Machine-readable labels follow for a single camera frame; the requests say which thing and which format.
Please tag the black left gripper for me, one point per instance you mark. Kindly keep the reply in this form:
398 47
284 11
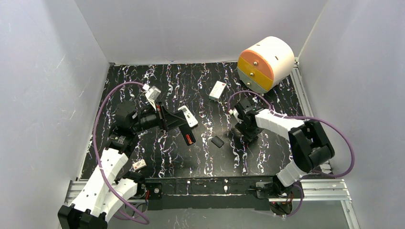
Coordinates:
161 114

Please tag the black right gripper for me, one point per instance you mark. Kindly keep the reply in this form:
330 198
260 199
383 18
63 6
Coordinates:
248 131

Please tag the beige remote control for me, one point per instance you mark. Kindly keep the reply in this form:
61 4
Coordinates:
192 121

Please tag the red orange battery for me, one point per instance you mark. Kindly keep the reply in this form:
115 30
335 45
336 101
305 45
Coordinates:
189 139

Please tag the black remote battery cover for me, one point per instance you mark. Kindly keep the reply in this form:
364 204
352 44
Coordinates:
217 141

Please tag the black cylindrical remote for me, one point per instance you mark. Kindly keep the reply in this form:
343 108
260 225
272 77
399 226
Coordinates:
186 130

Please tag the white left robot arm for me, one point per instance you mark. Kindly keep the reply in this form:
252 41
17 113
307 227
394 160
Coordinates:
103 195

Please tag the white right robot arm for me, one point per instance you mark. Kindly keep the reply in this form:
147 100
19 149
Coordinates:
310 146

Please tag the white remote with red button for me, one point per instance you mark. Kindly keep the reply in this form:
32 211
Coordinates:
217 91

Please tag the small white red remote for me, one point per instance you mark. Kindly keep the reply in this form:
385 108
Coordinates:
139 165

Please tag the round drawer cabinet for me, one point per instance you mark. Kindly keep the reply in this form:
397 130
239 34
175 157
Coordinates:
265 64

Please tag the black base bar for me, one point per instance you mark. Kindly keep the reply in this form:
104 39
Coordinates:
254 192

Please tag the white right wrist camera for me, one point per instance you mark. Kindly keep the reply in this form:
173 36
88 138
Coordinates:
232 112

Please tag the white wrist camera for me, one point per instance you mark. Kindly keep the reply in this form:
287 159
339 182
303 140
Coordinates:
232 112
151 94

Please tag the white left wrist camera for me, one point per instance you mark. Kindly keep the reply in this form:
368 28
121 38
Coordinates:
151 94

